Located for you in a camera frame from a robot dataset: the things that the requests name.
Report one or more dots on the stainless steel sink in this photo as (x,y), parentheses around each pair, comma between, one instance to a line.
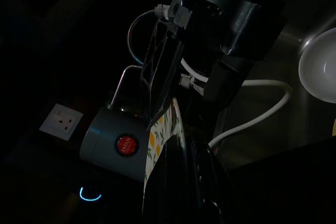
(262,134)

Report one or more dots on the grey tumbler with red label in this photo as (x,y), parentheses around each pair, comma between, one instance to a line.
(110,142)

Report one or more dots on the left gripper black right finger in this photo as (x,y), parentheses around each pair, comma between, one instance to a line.
(241,30)

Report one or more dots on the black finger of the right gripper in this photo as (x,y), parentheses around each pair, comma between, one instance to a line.
(170,182)

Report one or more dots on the white wall socket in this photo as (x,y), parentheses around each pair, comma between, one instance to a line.
(61,121)

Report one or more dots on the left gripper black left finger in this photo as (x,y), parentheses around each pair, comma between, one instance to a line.
(158,64)

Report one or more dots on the lemon pattern plate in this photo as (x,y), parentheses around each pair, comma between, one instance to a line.
(157,145)

